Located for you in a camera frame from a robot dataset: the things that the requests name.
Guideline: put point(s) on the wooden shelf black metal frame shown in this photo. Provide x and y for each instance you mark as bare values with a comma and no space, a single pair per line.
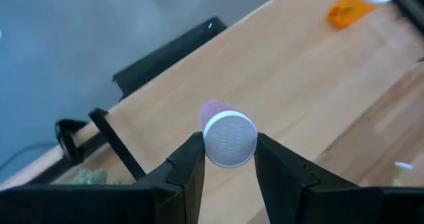
265,68

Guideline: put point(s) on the orange pill bottle white cap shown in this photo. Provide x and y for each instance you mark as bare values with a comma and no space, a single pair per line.
348,12

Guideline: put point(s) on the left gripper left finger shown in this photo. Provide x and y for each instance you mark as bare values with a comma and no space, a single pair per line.
179,191

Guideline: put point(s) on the black frame bracket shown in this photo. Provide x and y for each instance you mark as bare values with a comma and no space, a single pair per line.
165,60

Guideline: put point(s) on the green tinted pill bottle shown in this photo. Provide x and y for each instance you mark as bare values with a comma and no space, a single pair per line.
402,176

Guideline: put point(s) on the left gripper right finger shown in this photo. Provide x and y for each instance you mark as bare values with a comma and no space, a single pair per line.
281,191

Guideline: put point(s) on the pink pill bottle white cap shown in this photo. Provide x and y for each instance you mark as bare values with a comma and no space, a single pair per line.
230,141

